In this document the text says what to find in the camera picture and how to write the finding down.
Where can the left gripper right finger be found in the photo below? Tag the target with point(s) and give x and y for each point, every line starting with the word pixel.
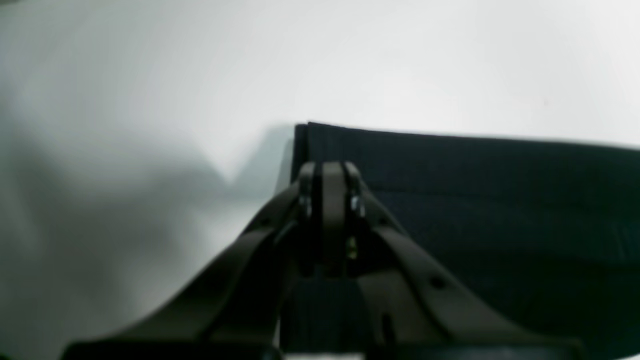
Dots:
pixel 418 309

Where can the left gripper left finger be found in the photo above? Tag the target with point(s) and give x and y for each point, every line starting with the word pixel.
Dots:
pixel 230 310

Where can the black T-shirt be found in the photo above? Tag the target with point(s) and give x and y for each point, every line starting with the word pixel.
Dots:
pixel 546 233

